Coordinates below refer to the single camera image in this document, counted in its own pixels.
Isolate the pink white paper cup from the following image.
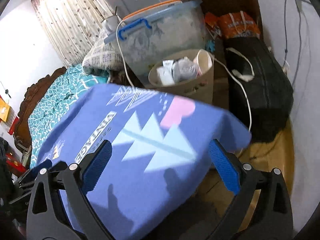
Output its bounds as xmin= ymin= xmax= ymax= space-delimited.
xmin=193 ymin=49 xmax=213 ymax=76

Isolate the beige plastic trash bin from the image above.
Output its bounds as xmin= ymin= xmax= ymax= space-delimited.
xmin=148 ymin=49 xmax=215 ymax=104

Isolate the blue printed tablecloth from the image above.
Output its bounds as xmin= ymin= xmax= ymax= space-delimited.
xmin=37 ymin=83 xmax=251 ymax=239

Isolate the carved wooden headboard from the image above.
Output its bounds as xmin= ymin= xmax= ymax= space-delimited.
xmin=13 ymin=67 xmax=67 ymax=153

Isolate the red gift box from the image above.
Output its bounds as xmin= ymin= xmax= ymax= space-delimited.
xmin=6 ymin=153 xmax=27 ymax=177

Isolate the teal patterned bed quilt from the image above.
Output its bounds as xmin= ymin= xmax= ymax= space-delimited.
xmin=28 ymin=64 xmax=110 ymax=168

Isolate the black bag on floor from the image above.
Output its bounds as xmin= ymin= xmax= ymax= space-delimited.
xmin=223 ymin=37 xmax=293 ymax=142

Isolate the beige patterned pillow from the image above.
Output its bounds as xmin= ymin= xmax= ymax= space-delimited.
xmin=82 ymin=28 xmax=124 ymax=77

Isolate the small light blue carton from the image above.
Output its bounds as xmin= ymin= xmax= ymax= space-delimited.
xmin=156 ymin=60 xmax=175 ymax=86

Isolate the clear storage box blue lid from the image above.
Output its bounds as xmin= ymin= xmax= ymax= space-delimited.
xmin=104 ymin=0 xmax=208 ymax=80

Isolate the orange plastic bag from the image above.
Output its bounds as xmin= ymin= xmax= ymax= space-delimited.
xmin=204 ymin=11 xmax=260 ymax=39

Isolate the floral striped curtain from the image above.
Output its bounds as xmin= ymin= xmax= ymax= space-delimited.
xmin=31 ymin=0 xmax=112 ymax=66

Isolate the white cable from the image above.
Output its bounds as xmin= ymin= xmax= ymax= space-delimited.
xmin=115 ymin=18 xmax=252 ymax=133

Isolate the red yellow wall calendar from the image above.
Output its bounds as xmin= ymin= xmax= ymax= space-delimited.
xmin=0 ymin=98 xmax=19 ymax=135

